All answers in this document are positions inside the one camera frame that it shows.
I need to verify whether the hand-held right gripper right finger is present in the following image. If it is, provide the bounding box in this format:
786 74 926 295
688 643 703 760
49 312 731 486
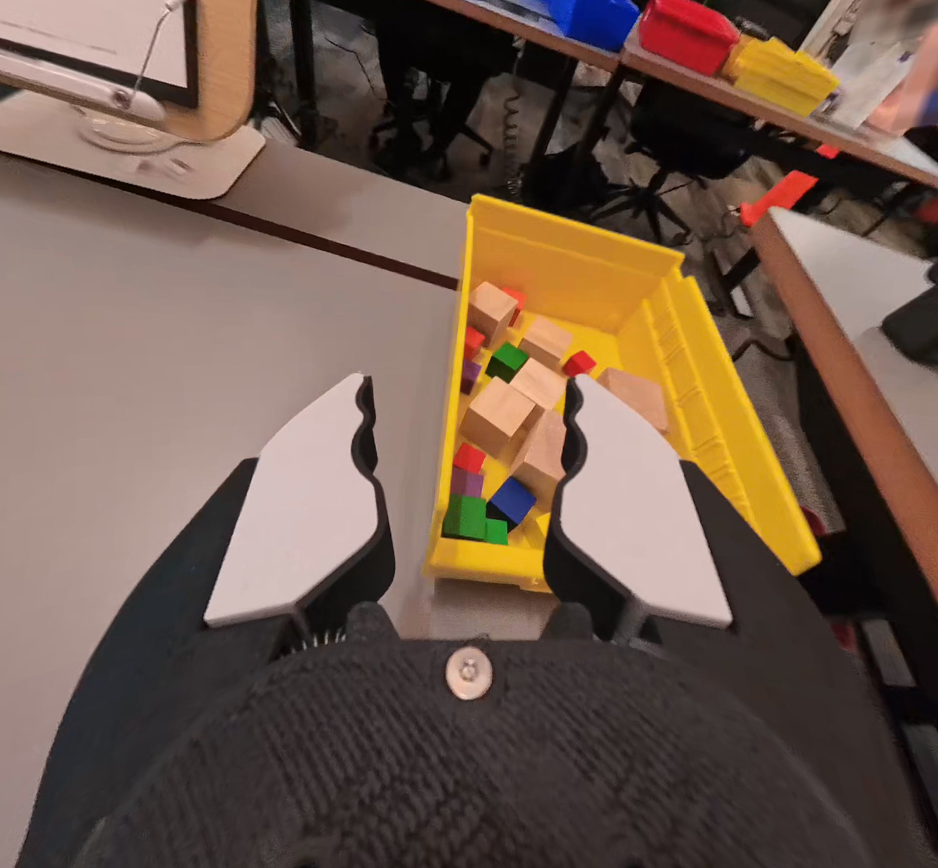
545 373 734 640

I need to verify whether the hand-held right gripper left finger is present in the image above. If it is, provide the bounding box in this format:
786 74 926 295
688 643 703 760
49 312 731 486
203 372 397 635

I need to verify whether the pile of wooden cubes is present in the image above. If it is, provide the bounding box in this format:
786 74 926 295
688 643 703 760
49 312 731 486
442 282 671 544

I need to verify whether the yellow plastic box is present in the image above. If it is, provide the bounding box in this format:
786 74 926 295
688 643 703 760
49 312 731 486
421 192 822 595

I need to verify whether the grey table with wooden edge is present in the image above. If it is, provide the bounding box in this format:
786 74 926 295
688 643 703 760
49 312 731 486
750 207 938 594

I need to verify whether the orange plastic clamp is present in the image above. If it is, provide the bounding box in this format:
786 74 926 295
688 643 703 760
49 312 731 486
739 170 819 229

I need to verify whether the black office chair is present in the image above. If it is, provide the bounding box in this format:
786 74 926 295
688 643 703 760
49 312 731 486
586 73 759 242

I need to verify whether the stack of yellow bins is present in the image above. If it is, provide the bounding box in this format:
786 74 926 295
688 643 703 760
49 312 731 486
721 36 841 119

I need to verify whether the curved wooden panel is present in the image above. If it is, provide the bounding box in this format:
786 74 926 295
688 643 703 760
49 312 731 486
165 0 259 144

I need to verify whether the red plastic bin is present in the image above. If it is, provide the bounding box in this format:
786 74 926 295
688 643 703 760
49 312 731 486
637 0 742 78

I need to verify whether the white gooseneck lamp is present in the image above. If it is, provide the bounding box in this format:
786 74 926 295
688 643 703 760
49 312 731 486
77 0 200 151

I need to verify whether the long grey table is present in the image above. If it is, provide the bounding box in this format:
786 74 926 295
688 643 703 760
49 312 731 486
262 0 938 189

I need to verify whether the white flat base plate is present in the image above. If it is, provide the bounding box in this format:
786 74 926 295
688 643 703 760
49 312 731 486
0 87 267 202

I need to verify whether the coiled black cable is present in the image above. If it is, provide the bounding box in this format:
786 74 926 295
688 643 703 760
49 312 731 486
500 90 526 198

